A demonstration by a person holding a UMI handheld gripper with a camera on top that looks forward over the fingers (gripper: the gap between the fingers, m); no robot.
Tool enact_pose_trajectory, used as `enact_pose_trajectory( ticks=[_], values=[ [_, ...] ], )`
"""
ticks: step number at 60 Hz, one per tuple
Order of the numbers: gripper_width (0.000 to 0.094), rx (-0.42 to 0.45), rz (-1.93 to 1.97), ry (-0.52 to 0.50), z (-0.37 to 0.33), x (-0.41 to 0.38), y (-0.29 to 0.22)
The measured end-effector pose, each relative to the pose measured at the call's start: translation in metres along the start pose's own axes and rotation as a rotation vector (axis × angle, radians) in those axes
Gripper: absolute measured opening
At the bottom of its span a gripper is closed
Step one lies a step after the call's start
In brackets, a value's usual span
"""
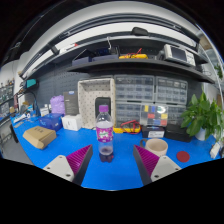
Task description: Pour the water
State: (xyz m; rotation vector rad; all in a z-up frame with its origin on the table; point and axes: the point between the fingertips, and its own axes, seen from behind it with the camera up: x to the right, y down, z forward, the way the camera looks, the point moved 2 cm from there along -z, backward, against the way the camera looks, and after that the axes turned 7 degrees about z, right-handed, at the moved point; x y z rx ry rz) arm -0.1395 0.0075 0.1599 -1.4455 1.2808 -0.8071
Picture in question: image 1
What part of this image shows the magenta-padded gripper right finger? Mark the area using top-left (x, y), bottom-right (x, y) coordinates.
top-left (132, 144), bottom-right (183, 187)

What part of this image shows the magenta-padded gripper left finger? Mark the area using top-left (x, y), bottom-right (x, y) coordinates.
top-left (42, 143), bottom-right (94, 187)

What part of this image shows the clear bottle with purple cap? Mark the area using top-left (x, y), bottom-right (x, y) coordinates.
top-left (95, 104), bottom-right (115, 164)

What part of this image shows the flat round red coaster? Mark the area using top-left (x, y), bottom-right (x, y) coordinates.
top-left (176, 150), bottom-right (191, 163)

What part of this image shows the beige ceramic mug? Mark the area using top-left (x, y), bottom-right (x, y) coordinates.
top-left (139, 137), bottom-right (169, 158)

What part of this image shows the brown cardboard box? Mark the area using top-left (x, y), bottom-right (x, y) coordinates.
top-left (22, 125), bottom-right (58, 150)

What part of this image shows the black flat case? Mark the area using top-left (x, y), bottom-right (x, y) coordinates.
top-left (164, 123), bottom-right (193, 143)

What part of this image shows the black box with white label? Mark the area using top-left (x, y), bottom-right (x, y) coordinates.
top-left (141, 125), bottom-right (166, 139)

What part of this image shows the blue box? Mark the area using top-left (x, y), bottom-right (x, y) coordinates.
top-left (38, 113), bottom-right (64, 132)

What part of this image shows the clear box with coloured parts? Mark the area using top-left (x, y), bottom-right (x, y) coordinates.
top-left (139, 103), bottom-right (169, 127)

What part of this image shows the white plastic device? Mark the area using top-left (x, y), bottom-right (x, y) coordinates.
top-left (209, 141), bottom-right (223, 160)

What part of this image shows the yellow multimeter with red leads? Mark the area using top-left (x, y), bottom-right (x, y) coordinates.
top-left (113, 119), bottom-right (142, 135)

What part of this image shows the purple plastic bag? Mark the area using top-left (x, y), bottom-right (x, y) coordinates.
top-left (49, 94), bottom-right (66, 115)

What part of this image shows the green potted plant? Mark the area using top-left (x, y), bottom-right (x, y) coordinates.
top-left (179, 91), bottom-right (224, 143)

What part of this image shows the dark grey upright box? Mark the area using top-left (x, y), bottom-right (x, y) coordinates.
top-left (63, 90), bottom-right (80, 116)

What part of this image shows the beige perforated tray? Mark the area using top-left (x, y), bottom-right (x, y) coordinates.
top-left (77, 77), bottom-right (116, 130)

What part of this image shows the black flat device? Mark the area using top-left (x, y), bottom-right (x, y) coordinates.
top-left (94, 96), bottom-right (112, 118)

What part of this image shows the teal device on wall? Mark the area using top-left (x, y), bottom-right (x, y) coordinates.
top-left (24, 78), bottom-right (38, 90)

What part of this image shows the dark grey wall shelf unit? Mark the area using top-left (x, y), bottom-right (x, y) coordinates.
top-left (19, 13), bottom-right (216, 84)

